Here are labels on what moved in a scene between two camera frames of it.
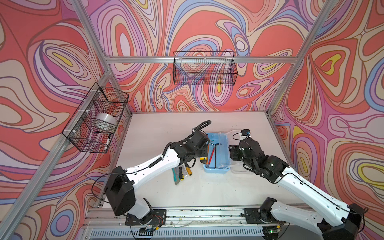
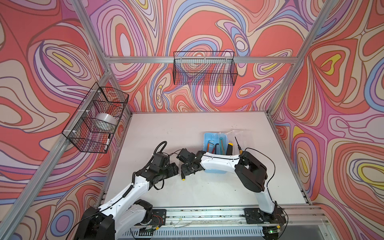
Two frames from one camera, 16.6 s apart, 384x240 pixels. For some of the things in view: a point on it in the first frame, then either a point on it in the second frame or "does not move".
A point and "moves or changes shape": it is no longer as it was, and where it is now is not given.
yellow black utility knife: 203,159 moves or changes shape
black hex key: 215,154 does not move
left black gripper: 205,148 to 170,172
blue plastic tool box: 217,161 does not move
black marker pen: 107,142 does not move
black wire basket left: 92,126 does not move
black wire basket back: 204,68 does not move
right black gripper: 234,151 to 183,167
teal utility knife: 176,175 to 221,145
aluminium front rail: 206,222 does not move
